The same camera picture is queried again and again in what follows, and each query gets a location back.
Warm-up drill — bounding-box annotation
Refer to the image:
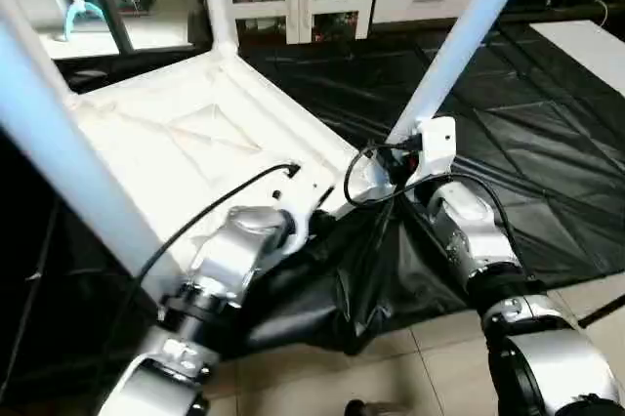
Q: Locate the white plastic table top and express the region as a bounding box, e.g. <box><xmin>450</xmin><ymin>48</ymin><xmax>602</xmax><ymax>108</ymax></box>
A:
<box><xmin>54</xmin><ymin>40</ymin><xmax>392</xmax><ymax>305</ymax></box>

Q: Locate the black work mat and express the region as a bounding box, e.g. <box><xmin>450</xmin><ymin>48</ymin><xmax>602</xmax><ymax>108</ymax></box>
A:
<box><xmin>0</xmin><ymin>25</ymin><xmax>625</xmax><ymax>388</ymax></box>

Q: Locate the white flat board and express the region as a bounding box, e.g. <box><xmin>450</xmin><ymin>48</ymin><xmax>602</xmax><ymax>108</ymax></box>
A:
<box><xmin>529</xmin><ymin>21</ymin><xmax>625</xmax><ymax>100</ymax></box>

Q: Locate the black slanted pole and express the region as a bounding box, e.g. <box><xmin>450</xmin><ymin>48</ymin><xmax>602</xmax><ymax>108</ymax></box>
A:
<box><xmin>76</xmin><ymin>0</ymin><xmax>136</xmax><ymax>56</ymax></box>

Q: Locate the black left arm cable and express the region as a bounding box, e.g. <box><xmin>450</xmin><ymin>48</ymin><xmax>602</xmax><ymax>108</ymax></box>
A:
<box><xmin>98</xmin><ymin>162</ymin><xmax>302</xmax><ymax>407</ymax></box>

